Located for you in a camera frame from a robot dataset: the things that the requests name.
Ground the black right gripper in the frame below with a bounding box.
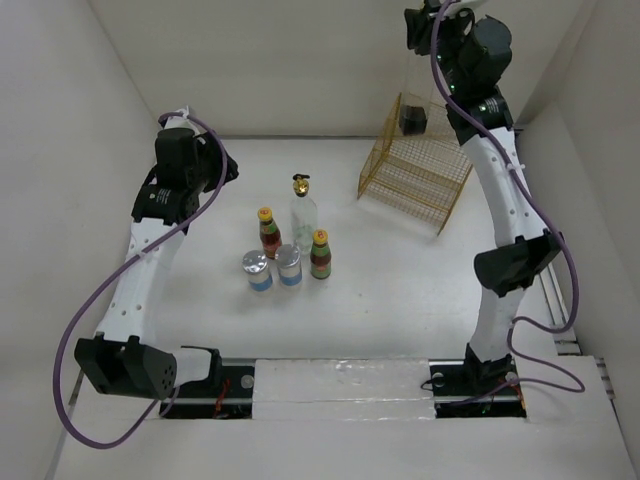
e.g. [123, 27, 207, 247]
[404, 0, 475, 95]

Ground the glass oil bottle dark liquid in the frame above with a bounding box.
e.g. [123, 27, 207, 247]
[398, 50, 433, 136]

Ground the clear glass oil bottle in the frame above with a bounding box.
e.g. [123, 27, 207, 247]
[290, 174, 318, 256]

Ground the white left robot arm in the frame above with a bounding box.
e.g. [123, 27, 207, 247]
[74, 117, 238, 400]

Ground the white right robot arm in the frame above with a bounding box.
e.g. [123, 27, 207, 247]
[404, 1, 561, 406]

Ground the brown sauce bottle far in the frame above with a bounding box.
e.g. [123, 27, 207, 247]
[257, 207, 282, 259]

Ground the brown sauce bottle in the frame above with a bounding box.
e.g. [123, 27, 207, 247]
[257, 207, 282, 259]
[310, 229, 332, 280]

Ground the spice jar silver lid left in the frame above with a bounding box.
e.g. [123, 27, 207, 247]
[242, 250, 273, 293]

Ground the spice jar silver lid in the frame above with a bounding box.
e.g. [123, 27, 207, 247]
[242, 250, 273, 293]
[275, 244, 302, 288]

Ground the spice jar silver lid right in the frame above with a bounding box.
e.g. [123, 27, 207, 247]
[275, 244, 302, 288]

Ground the brown sauce bottle near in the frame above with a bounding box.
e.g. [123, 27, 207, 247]
[310, 229, 332, 280]

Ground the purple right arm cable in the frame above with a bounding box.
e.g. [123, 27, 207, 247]
[429, 0, 586, 407]

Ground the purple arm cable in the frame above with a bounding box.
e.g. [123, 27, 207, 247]
[429, 0, 586, 407]
[52, 113, 230, 450]

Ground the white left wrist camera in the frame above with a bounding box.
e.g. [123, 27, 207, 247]
[165, 106, 190, 128]

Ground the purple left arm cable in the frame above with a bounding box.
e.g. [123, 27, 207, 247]
[52, 113, 230, 450]

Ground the gold wire basket rack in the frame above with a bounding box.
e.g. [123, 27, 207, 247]
[357, 93, 472, 232]

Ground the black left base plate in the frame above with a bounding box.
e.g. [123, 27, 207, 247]
[159, 358, 256, 420]

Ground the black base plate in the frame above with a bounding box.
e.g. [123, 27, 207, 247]
[421, 360, 527, 419]
[159, 358, 256, 420]

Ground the aluminium side rail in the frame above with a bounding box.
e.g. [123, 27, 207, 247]
[509, 128, 581, 357]

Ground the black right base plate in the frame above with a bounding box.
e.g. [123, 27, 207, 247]
[421, 360, 527, 419]

